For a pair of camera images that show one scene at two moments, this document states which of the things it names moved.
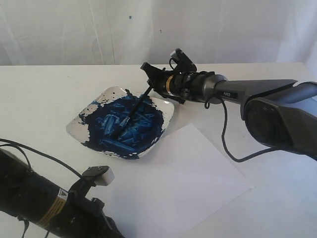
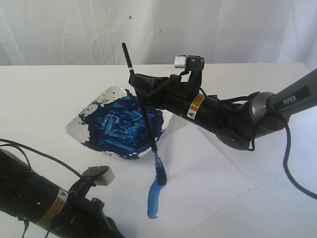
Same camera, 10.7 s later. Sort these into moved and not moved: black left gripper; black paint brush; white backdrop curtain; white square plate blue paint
Moved: black paint brush
Not moved: white backdrop curtain; white square plate blue paint; black left gripper
